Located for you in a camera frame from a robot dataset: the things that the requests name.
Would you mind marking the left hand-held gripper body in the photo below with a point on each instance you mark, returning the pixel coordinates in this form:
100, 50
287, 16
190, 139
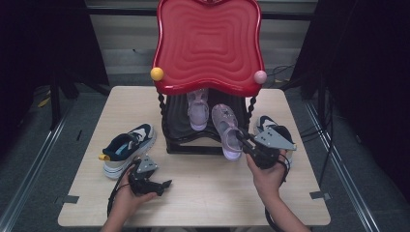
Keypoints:
141, 182

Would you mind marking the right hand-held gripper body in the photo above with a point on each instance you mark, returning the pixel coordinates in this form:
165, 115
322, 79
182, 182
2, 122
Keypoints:
267, 151

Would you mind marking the purple sandal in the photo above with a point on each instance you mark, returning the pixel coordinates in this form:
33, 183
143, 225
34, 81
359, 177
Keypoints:
225, 125
198, 111

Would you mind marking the navy and white sneaker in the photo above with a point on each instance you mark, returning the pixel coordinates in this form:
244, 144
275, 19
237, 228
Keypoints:
266, 122
129, 145

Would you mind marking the red and black shoe rack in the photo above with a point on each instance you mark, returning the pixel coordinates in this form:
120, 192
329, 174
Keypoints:
209, 48

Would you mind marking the person's left hand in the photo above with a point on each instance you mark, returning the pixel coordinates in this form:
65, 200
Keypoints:
129, 199

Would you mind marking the person's right hand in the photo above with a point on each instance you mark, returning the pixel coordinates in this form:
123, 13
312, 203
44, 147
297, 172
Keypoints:
269, 182

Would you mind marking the grey tape piece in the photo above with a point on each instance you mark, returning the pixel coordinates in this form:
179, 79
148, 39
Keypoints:
69, 199
319, 195

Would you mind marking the black floor tape strip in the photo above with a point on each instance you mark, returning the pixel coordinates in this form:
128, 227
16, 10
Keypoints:
79, 135

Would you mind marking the black metal stand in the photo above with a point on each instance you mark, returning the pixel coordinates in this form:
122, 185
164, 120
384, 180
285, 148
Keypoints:
55, 106

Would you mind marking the black curtain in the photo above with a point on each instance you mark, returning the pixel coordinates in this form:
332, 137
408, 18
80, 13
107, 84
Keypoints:
370, 80

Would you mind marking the yellow floor item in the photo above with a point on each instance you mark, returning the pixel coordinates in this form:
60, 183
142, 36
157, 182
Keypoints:
43, 102

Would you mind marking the metal floor rail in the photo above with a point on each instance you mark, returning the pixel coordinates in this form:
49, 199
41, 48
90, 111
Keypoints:
35, 158
335, 154

